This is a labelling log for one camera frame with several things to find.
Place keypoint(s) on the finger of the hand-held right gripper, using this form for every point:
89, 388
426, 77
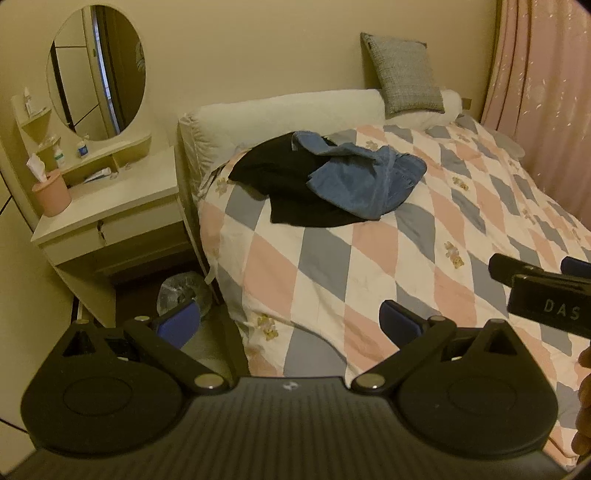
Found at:
575, 267
545, 300

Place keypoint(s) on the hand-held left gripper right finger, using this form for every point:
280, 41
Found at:
399, 324

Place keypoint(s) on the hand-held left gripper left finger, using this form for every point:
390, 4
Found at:
178, 324

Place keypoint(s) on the blue denim garment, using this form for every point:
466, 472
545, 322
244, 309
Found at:
360, 180

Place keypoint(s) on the person's right hand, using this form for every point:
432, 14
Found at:
585, 406

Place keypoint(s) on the clear plastic bag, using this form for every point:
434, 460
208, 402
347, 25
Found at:
182, 288

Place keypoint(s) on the diamond patterned quilt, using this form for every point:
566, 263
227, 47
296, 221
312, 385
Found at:
346, 258

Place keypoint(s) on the drawer key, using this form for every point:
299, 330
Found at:
102, 231

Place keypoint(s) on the cream dressing table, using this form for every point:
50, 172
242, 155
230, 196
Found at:
115, 194

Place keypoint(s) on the white tube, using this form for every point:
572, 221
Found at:
98, 175

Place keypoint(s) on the black garment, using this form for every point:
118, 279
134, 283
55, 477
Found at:
277, 184

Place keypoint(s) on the pink tissue holder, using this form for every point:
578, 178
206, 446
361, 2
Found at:
51, 196

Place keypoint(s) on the blue labelled jar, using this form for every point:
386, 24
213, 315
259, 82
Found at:
82, 150

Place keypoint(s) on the pink curtain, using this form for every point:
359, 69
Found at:
531, 69

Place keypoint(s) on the white tissue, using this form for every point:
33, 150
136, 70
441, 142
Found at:
37, 167

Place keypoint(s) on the long white pillow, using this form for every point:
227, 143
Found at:
277, 120

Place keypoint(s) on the grey pillow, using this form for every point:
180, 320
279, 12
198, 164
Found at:
404, 74

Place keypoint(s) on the white bottle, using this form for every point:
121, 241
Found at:
29, 102

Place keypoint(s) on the oval mirror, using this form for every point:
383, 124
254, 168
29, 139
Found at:
92, 69

